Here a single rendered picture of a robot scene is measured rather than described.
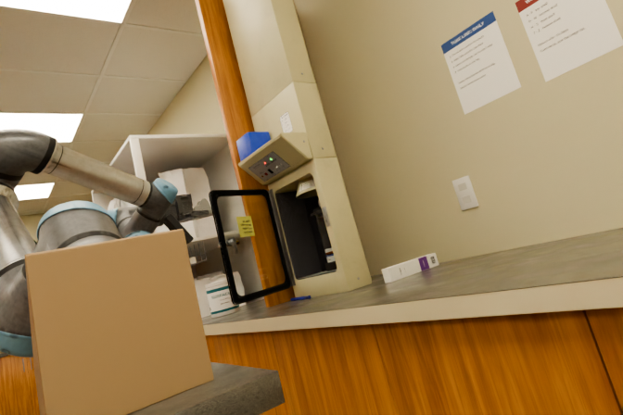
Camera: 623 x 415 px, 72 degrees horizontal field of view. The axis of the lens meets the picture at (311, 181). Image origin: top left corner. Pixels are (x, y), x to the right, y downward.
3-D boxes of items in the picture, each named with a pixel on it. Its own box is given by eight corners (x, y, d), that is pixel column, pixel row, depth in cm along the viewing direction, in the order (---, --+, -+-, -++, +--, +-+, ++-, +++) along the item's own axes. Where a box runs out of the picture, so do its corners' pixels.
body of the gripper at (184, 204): (193, 193, 143) (157, 197, 135) (197, 218, 141) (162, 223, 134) (184, 199, 148) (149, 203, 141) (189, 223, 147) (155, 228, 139)
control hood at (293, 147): (267, 184, 174) (261, 162, 176) (313, 157, 150) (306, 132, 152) (243, 187, 167) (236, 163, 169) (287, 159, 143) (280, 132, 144)
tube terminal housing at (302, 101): (342, 284, 181) (298, 118, 196) (398, 274, 157) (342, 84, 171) (295, 299, 166) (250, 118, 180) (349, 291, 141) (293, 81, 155)
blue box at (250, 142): (261, 161, 175) (257, 141, 176) (274, 152, 167) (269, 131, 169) (240, 162, 168) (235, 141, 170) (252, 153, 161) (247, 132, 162)
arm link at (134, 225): (143, 220, 117) (131, 202, 125) (121, 254, 118) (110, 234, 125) (167, 228, 123) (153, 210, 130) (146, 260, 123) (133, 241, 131)
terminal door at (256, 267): (291, 287, 165) (267, 189, 172) (234, 306, 140) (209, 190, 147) (290, 287, 165) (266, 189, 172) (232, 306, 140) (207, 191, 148)
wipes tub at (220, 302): (232, 310, 201) (225, 279, 204) (245, 308, 191) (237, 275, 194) (207, 319, 193) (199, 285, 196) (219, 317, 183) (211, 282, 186)
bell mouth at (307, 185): (322, 195, 177) (318, 183, 178) (349, 182, 164) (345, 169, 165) (287, 200, 166) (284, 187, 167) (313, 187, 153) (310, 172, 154)
